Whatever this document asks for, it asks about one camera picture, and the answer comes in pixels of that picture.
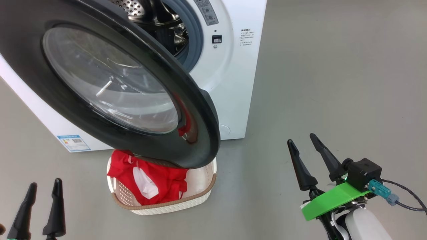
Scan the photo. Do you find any teal cable connector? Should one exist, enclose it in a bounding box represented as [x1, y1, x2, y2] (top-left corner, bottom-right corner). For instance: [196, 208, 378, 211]
[368, 179, 399, 205]

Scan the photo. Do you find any thin black cable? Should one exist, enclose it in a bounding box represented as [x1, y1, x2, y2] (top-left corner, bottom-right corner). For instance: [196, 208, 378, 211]
[380, 179, 427, 212]

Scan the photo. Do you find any steel washing machine drum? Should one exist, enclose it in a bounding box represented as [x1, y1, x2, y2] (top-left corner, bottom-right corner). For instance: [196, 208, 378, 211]
[110, 0, 190, 57]

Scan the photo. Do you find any blue energy label sticker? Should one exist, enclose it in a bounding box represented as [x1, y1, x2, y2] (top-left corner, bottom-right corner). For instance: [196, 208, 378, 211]
[57, 135, 91, 152]

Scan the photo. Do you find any white front-load washing machine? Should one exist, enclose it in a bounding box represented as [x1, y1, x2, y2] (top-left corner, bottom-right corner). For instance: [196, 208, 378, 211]
[0, 0, 267, 153]

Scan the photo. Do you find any grey warning sticker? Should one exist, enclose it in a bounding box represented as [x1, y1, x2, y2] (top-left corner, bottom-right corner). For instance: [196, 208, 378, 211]
[193, 0, 219, 26]

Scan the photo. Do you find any cream perforated basket brown rim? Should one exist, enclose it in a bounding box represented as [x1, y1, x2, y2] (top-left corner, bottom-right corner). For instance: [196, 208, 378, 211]
[107, 150, 217, 215]

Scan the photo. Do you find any grey rubber door seal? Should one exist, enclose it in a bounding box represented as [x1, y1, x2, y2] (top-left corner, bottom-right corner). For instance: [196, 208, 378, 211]
[160, 0, 204, 73]

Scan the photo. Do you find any red garment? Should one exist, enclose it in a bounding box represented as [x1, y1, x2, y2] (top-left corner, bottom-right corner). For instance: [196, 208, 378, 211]
[107, 149, 189, 206]

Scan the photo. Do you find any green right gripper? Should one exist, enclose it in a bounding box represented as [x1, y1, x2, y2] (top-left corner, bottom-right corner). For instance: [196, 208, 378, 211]
[287, 133, 371, 240]

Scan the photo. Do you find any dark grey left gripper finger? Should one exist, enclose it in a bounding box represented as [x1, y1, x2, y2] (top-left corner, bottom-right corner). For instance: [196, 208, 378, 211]
[42, 178, 66, 240]
[7, 182, 38, 240]

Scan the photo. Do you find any black round glass washer door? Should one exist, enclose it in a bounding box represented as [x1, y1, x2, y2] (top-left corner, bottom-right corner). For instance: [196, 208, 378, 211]
[0, 0, 221, 169]

